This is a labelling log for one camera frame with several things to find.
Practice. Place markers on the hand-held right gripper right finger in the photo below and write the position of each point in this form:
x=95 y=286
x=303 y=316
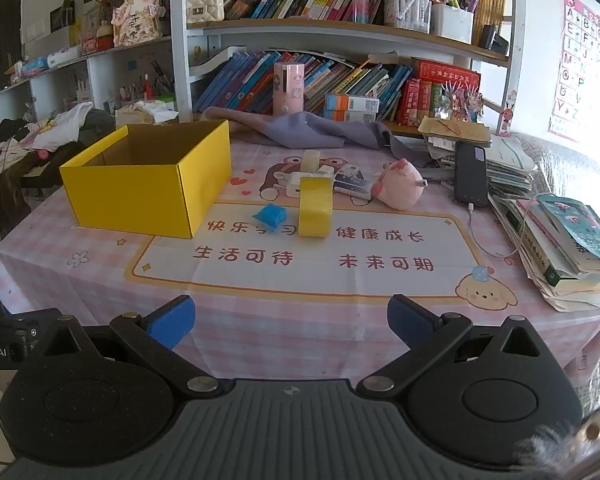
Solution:
x=410 y=320

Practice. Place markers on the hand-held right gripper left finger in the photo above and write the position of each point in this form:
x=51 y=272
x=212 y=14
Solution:
x=172 y=322

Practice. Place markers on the yellow cardboard box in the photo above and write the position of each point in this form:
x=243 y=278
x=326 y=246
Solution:
x=130 y=195

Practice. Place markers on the pink plush toy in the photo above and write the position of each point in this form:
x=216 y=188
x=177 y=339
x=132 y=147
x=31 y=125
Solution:
x=397 y=185

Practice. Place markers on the blue wrapper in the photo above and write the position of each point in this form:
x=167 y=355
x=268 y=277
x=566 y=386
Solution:
x=269 y=217

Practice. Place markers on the white blue printed pack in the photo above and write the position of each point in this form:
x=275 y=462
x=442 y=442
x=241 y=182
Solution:
x=352 y=185

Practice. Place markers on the white charger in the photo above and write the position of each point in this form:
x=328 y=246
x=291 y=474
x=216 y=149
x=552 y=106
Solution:
x=297 y=186

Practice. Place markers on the cream block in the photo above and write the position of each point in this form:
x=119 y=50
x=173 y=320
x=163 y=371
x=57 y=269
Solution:
x=311 y=161

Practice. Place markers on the white storage container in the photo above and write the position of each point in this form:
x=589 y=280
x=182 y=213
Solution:
x=452 y=22

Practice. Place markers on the dark brown cloth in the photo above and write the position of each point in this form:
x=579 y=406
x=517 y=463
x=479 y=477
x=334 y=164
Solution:
x=5 y=195

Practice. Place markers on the pile of books and papers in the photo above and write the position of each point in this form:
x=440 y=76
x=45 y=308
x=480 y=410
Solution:
x=530 y=240

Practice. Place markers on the black phone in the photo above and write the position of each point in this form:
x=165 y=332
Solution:
x=471 y=172

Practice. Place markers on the pile of clothes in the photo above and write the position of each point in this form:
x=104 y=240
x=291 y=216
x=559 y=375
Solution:
x=45 y=135

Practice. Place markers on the teal book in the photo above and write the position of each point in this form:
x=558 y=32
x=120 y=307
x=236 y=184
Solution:
x=577 y=227

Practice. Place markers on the brown envelope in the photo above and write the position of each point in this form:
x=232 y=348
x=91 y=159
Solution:
x=455 y=129

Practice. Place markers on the lavender cloth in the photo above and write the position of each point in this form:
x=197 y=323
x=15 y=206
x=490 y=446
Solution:
x=305 y=130

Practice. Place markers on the orange blue white boxes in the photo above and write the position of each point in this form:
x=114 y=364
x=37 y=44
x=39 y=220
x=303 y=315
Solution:
x=352 y=105

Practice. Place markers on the colourful cartoon figure stand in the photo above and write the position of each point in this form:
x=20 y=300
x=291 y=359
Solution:
x=460 y=102

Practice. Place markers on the white side shelf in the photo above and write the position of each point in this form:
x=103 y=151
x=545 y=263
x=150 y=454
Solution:
x=55 y=75

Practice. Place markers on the grey textured sofa cover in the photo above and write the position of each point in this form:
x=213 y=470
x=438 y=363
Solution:
x=575 y=165

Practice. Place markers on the row of red books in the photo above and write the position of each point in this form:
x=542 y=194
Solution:
x=445 y=77

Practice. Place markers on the row of leaning blue books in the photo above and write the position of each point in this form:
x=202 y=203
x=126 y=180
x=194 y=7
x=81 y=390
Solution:
x=240 y=85

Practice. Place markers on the pink dispenser box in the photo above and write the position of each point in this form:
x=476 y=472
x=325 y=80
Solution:
x=289 y=87

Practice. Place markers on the white bookshelf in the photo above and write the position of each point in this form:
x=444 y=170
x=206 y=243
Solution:
x=180 y=60

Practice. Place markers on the small black box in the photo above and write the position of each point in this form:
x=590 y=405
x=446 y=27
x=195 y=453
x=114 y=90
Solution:
x=494 y=39

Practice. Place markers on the pink doll ornament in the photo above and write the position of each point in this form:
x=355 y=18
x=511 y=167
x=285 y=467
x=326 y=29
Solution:
x=136 y=20

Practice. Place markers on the clear pen holder with pens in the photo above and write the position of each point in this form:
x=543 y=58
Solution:
x=405 y=10

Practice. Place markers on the row of yellow books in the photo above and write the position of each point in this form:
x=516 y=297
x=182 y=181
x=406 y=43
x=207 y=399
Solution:
x=490 y=5

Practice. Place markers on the alphabet wall poster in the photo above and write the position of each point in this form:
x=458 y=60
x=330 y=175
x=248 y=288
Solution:
x=587 y=70

